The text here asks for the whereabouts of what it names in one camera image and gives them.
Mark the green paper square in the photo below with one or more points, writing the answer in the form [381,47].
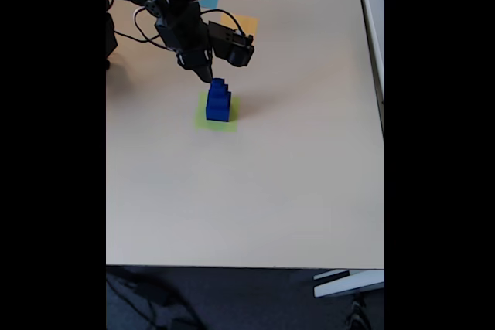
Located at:
[201,123]

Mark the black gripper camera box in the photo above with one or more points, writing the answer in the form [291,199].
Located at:
[232,44]

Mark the orange paper square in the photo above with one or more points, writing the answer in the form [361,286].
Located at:
[247,22]

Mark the small blue cube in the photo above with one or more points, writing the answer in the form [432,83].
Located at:
[218,88]

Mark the tiny blue cube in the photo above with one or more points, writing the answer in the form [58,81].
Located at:
[218,81]

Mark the medium blue cube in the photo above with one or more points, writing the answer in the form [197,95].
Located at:
[217,100]

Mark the white adjacent table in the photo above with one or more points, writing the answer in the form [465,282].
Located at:
[373,24]

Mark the white table foot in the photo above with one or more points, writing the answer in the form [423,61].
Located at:
[348,285]

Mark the large blue cube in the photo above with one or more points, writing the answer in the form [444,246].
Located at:
[217,113]

